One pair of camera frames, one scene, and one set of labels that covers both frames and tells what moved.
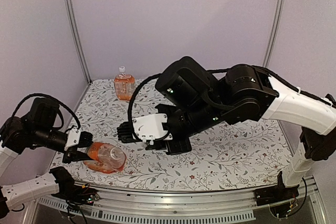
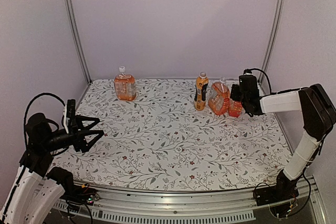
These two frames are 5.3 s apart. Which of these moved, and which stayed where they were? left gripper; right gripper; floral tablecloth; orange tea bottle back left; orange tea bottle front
Moved: left gripper; right gripper; orange tea bottle front
Stayed: floral tablecloth; orange tea bottle back left
